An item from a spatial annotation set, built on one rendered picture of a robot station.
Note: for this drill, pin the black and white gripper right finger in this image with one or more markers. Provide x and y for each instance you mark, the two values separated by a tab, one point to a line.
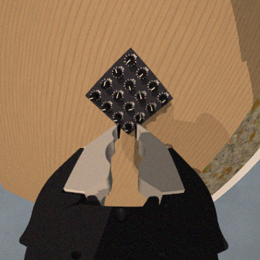
165	174

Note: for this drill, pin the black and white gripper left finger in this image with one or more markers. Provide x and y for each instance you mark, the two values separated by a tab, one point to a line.
86	172

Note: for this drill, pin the black knob box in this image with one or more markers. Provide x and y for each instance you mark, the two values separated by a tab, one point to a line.
113	93

